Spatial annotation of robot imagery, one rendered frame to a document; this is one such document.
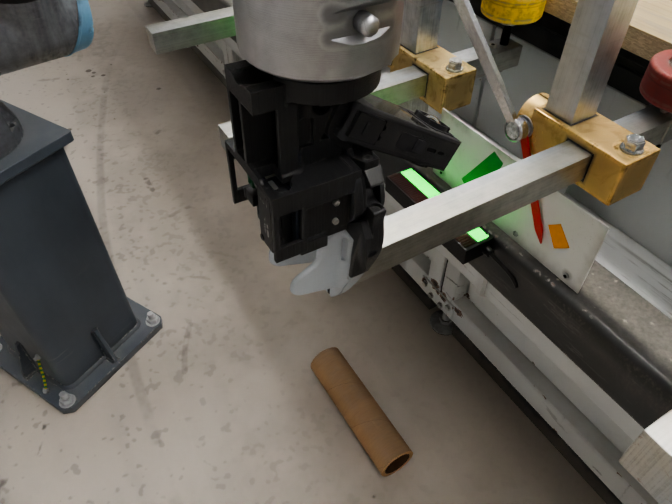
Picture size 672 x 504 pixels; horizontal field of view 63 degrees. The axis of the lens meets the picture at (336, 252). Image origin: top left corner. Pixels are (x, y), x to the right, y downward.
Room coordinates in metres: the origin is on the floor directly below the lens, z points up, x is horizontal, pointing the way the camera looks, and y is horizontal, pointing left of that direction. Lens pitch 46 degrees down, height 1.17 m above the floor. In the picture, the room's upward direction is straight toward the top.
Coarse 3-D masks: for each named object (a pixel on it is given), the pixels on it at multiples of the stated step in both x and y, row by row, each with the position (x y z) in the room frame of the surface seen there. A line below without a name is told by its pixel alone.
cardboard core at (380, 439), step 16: (320, 352) 0.74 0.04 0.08; (336, 352) 0.74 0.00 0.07; (320, 368) 0.70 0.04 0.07; (336, 368) 0.69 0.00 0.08; (336, 384) 0.66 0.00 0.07; (352, 384) 0.65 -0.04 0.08; (336, 400) 0.63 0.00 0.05; (352, 400) 0.61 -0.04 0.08; (368, 400) 0.62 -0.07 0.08; (352, 416) 0.58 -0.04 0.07; (368, 416) 0.58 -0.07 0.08; (384, 416) 0.58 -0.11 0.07; (368, 432) 0.54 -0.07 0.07; (384, 432) 0.54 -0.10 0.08; (368, 448) 0.52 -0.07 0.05; (384, 448) 0.51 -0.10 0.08; (400, 448) 0.50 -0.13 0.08; (384, 464) 0.48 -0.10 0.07; (400, 464) 0.50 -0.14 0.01
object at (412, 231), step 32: (640, 128) 0.48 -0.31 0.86; (544, 160) 0.43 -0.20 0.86; (576, 160) 0.43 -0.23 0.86; (448, 192) 0.38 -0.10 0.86; (480, 192) 0.38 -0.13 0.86; (512, 192) 0.38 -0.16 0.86; (544, 192) 0.41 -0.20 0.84; (384, 224) 0.34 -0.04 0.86; (416, 224) 0.34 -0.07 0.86; (448, 224) 0.34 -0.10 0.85; (480, 224) 0.37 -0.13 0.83; (384, 256) 0.31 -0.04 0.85
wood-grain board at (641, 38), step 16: (560, 0) 0.72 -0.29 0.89; (576, 0) 0.70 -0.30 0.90; (640, 0) 0.70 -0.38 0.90; (656, 0) 0.70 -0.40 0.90; (560, 16) 0.71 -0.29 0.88; (640, 16) 0.66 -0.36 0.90; (656, 16) 0.66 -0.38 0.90; (640, 32) 0.62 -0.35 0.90; (656, 32) 0.61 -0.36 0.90; (624, 48) 0.63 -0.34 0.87; (640, 48) 0.61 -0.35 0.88; (656, 48) 0.60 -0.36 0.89
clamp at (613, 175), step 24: (552, 120) 0.48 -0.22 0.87; (600, 120) 0.48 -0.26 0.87; (552, 144) 0.47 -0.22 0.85; (576, 144) 0.45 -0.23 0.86; (600, 144) 0.44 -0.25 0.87; (648, 144) 0.44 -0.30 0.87; (600, 168) 0.42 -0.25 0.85; (624, 168) 0.41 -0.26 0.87; (648, 168) 0.43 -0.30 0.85; (600, 192) 0.41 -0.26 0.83; (624, 192) 0.41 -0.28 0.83
